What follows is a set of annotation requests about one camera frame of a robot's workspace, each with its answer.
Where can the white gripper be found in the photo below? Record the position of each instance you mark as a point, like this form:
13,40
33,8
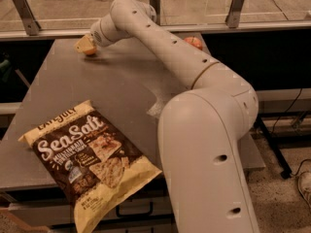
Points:
95,33

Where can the orange fruit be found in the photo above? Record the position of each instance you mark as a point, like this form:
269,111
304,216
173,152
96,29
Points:
90,51

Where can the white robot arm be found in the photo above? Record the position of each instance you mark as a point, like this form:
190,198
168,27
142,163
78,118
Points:
199,129

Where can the brown sea salt chip bag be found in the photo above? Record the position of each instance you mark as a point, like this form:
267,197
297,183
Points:
83,151

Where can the red apple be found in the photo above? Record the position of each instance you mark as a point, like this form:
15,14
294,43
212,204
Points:
194,42

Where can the grey drawer cabinet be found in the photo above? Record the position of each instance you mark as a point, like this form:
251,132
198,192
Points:
47,208

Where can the black stand leg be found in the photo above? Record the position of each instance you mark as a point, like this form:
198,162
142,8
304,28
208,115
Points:
286,169

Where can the white shoe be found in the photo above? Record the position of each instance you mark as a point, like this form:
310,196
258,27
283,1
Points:
304,187

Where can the left metal rail bracket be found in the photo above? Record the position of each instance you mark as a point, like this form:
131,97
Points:
30,23

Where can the metal rail bracket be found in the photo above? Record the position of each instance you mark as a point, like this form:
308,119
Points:
156,5
234,14
30,23

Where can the middle metal rail bracket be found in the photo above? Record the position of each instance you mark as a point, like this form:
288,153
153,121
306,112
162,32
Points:
156,5

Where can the metal horizontal rail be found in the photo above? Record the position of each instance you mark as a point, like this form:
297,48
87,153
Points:
202,28

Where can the right metal rail bracket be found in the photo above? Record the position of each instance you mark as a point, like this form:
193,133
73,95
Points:
234,14

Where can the black drawer handle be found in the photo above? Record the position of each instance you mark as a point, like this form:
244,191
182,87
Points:
133,209

